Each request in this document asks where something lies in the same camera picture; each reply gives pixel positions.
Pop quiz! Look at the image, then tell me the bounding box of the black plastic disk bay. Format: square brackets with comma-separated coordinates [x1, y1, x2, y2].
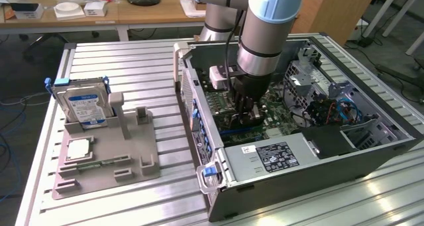
[302, 125, 358, 160]

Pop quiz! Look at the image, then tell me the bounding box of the wooden desk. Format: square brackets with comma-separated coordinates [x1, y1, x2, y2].
[0, 0, 298, 42]

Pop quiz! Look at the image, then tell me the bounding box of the hard disk with blue label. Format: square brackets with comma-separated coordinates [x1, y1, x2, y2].
[54, 86, 109, 130]

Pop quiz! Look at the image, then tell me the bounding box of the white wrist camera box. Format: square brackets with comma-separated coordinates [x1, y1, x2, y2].
[209, 65, 237, 90]

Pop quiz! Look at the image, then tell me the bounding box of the wooden cabinet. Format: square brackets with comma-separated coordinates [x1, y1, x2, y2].
[290, 0, 379, 42]

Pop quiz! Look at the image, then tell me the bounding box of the metal drive cage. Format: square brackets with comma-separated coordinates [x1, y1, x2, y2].
[283, 47, 331, 106]

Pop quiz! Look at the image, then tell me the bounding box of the white paper stack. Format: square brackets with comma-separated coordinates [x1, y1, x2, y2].
[179, 0, 206, 18]

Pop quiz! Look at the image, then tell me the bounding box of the green RAM stick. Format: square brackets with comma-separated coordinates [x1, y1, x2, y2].
[75, 159, 115, 168]

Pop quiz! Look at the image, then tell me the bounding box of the silver CPU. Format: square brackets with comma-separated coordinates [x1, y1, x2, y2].
[65, 139, 91, 160]

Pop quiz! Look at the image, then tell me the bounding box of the white labelled box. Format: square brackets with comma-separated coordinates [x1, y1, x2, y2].
[82, 1, 107, 17]

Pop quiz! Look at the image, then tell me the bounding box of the blue floor cable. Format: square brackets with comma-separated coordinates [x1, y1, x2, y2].
[0, 106, 27, 202]

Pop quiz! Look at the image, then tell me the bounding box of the blue expansion slot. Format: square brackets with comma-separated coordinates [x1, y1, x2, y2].
[218, 126, 254, 136]

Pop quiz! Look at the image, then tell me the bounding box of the open grey PC case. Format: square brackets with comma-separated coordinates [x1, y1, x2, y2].
[173, 32, 424, 223]

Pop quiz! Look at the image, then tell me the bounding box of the grey plastic parts rack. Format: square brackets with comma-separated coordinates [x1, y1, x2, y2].
[51, 91, 161, 201]

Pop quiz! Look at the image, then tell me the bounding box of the grey power supply unit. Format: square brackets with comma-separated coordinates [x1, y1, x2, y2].
[223, 133, 323, 182]

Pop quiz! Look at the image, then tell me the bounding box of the green motherboard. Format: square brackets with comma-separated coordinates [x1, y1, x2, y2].
[201, 75, 302, 147]

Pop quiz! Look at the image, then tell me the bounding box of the black wire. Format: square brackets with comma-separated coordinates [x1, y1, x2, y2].
[289, 106, 315, 127]

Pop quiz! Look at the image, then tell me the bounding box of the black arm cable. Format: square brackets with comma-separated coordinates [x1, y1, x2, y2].
[223, 9, 247, 99]

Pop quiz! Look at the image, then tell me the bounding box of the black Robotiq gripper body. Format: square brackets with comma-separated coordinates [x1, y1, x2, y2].
[230, 74, 271, 100]

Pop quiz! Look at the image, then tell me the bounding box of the white table frame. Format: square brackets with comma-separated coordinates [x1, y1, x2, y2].
[361, 0, 424, 56]

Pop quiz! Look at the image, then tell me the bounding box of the white box with black lid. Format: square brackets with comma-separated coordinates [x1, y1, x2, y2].
[9, 2, 45, 19]

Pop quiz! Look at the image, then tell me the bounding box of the blue disk caddy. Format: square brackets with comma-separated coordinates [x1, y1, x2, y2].
[43, 75, 110, 100]

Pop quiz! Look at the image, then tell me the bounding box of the white round block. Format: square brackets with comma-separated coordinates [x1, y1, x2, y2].
[53, 2, 86, 21]

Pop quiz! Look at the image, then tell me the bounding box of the blue wire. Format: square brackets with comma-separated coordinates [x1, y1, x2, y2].
[334, 98, 362, 124]

